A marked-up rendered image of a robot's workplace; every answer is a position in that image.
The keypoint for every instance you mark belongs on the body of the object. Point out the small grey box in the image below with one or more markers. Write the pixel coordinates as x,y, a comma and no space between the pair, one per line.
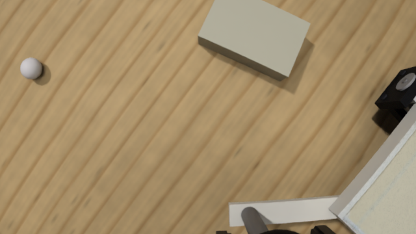
256,34

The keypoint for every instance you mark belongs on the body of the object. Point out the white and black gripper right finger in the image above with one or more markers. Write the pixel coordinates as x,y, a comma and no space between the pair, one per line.
323,229

